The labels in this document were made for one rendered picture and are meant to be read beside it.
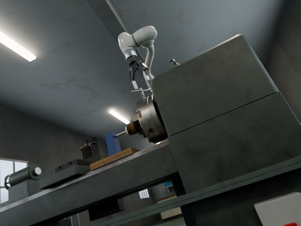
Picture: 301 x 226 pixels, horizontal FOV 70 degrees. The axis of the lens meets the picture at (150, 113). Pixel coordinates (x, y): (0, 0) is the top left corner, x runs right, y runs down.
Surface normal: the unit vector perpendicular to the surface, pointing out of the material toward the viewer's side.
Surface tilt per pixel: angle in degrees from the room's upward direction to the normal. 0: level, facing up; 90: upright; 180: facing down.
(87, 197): 90
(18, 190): 90
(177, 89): 90
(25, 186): 90
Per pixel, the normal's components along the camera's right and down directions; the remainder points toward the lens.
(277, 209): -0.38, -0.28
